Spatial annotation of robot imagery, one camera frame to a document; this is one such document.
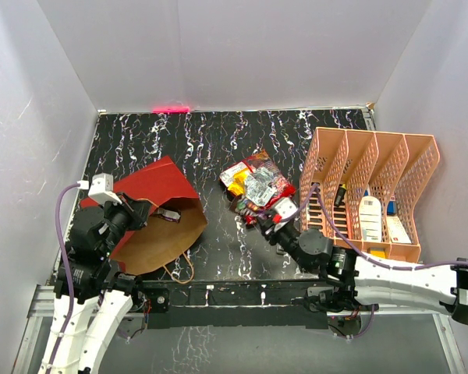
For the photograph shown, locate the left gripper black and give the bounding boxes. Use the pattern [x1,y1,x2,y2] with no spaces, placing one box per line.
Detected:
[100,189,152,255]

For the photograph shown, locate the brown purple candy packet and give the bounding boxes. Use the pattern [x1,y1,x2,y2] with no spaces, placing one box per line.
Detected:
[154,207,181,223]

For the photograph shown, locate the red brown paper bag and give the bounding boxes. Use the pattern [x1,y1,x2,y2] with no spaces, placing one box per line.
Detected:
[80,155,208,284]

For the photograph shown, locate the white wrapper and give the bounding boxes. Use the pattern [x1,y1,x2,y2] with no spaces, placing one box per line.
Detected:
[244,167,277,206]

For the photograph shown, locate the red cookie snack bag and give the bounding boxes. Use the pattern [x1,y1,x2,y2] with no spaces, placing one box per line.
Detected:
[219,150,296,226]

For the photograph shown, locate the yellow snack packet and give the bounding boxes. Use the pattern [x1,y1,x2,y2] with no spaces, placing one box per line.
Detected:
[227,169,250,196]

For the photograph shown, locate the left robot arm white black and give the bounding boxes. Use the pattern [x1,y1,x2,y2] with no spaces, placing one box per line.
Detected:
[38,192,152,373]

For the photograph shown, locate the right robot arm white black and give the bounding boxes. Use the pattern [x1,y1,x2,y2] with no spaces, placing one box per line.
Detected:
[257,213,468,326]

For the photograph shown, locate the black yellow marker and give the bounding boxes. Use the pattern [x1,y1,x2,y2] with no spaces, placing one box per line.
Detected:
[334,183,347,207]

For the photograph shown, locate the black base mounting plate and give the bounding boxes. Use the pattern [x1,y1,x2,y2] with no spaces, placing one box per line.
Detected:
[143,279,328,330]

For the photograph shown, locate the peach plastic desk organizer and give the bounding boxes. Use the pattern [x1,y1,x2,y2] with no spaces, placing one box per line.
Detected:
[300,127,440,263]

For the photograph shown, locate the white lotion bottle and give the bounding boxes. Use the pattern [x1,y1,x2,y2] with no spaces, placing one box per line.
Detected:
[359,196,382,242]

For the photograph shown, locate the yellow sticky note pad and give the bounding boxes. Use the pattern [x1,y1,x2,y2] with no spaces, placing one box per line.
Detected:
[369,248,387,259]

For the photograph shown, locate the pink tape strip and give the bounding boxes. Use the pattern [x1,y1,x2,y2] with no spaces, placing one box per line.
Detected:
[152,104,190,114]

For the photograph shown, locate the blue small box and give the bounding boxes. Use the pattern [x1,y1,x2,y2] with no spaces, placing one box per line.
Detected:
[387,197,398,216]

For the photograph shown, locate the white red card box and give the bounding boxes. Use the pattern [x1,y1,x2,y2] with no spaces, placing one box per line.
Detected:
[386,216,411,244]

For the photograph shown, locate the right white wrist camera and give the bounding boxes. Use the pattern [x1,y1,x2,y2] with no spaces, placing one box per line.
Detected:
[272,197,299,224]

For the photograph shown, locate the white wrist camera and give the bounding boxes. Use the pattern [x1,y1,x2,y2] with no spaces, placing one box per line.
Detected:
[272,197,299,224]
[77,173,122,206]

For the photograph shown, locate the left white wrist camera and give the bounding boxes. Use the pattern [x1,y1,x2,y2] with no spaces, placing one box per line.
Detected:
[77,173,122,206]

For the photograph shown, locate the aluminium front rail frame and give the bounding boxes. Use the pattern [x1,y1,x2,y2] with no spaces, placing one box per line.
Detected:
[12,280,466,373]

